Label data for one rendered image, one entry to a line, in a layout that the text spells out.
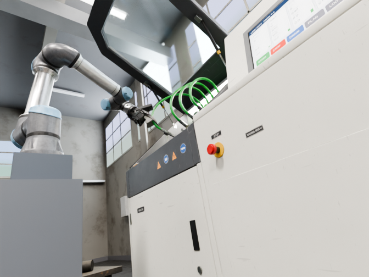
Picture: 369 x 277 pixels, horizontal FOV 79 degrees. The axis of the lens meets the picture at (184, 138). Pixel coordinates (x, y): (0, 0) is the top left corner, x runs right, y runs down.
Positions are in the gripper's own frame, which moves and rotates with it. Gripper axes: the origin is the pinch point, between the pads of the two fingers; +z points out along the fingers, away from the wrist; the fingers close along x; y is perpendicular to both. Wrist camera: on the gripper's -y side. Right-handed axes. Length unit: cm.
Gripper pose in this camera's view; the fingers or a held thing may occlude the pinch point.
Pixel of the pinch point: (156, 122)
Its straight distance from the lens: 141.8
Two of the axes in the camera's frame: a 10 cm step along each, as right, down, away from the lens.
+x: -0.7, -5.5, -8.3
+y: -6.1, 6.8, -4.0
